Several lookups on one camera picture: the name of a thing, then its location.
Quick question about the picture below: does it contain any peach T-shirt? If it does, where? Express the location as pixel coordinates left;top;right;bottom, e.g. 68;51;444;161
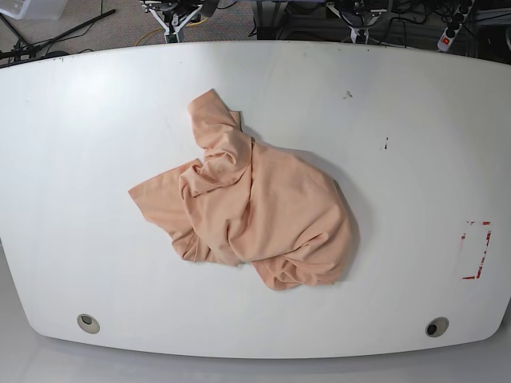
129;90;353;290

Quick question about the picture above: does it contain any red tape rectangle marking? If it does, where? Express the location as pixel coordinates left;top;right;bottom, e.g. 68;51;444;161
458;221;492;280

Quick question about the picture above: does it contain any yellow cable on floor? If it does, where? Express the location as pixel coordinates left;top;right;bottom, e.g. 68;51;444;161
135;15;208;47

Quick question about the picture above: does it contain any black tripod stand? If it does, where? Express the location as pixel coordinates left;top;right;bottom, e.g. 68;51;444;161
0;8;117;65

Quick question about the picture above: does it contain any table cable grommet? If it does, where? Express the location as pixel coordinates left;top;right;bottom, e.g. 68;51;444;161
77;314;101;334
425;317;450;338

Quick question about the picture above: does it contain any black equipment base on floor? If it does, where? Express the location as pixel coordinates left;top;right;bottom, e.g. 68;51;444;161
252;1;351;42

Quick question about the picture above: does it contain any left table cable grommet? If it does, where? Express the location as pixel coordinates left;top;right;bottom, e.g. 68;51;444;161
77;314;101;334

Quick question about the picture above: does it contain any white power strip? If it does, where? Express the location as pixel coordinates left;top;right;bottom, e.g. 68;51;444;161
437;0;475;53

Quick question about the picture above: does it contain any clear plastic storage box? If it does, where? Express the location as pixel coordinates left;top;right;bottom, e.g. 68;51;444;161
0;0;68;20

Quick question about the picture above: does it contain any right table cable grommet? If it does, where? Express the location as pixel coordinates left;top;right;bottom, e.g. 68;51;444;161
425;317;450;338

